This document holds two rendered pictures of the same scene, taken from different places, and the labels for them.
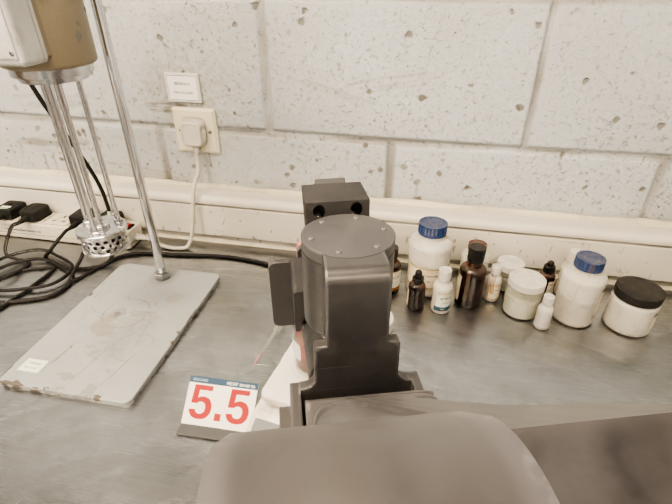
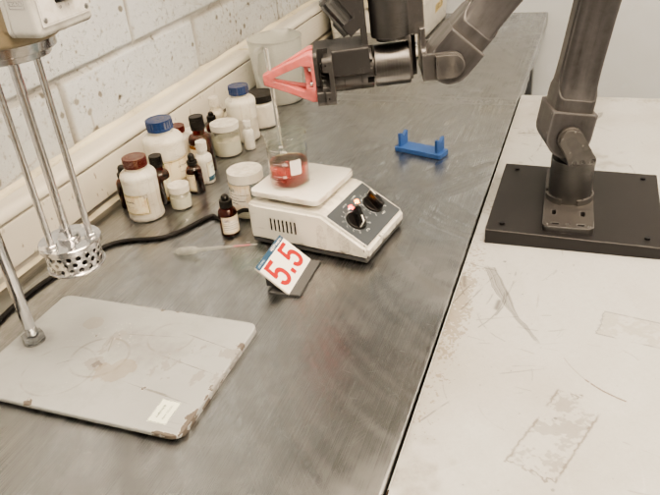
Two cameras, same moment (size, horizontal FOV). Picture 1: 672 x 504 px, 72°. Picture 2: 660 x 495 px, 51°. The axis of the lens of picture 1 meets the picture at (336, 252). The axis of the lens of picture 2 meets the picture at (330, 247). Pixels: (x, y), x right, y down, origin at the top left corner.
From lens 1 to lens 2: 0.95 m
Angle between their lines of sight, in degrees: 66
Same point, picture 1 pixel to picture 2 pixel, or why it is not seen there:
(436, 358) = not seen: hidden behind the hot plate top
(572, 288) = (247, 109)
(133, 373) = (216, 328)
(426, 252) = (177, 140)
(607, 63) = not seen: outside the picture
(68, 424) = (265, 365)
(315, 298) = (405, 16)
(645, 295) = (266, 92)
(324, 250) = not seen: outside the picture
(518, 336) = (256, 156)
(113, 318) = (104, 364)
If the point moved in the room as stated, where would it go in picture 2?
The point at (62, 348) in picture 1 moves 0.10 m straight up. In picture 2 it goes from (142, 395) to (122, 323)
